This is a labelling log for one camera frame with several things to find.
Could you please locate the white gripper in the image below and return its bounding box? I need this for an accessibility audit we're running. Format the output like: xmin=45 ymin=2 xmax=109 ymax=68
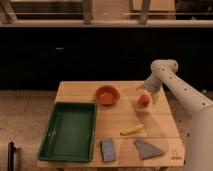
xmin=144 ymin=75 xmax=163 ymax=104

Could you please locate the red apple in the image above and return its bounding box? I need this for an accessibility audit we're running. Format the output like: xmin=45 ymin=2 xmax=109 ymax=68
xmin=138 ymin=94 xmax=150 ymax=107

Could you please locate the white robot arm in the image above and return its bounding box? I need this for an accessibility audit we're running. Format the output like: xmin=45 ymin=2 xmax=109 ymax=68
xmin=143 ymin=59 xmax=213 ymax=171

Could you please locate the green plastic tray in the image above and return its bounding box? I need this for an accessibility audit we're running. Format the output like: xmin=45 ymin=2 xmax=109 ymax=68
xmin=37 ymin=102 xmax=97 ymax=163

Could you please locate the wooden table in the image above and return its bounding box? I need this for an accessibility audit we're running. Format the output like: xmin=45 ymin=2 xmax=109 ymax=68
xmin=37 ymin=81 xmax=185 ymax=168

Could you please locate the orange bowl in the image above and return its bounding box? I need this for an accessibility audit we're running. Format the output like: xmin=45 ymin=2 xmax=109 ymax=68
xmin=95 ymin=85 xmax=120 ymax=105

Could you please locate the blue-grey wedge cloth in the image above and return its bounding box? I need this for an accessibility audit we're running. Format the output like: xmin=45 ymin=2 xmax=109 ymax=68
xmin=134 ymin=139 xmax=164 ymax=160

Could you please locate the blue sponge rectangular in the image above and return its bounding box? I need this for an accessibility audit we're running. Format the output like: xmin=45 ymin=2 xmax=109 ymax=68
xmin=101 ymin=139 xmax=116 ymax=163

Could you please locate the black pole object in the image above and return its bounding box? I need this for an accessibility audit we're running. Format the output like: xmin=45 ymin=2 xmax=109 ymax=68
xmin=7 ymin=142 xmax=16 ymax=171

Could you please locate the wooden railing frame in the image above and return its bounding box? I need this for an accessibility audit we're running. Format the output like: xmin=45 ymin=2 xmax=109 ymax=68
xmin=0 ymin=0 xmax=213 ymax=28

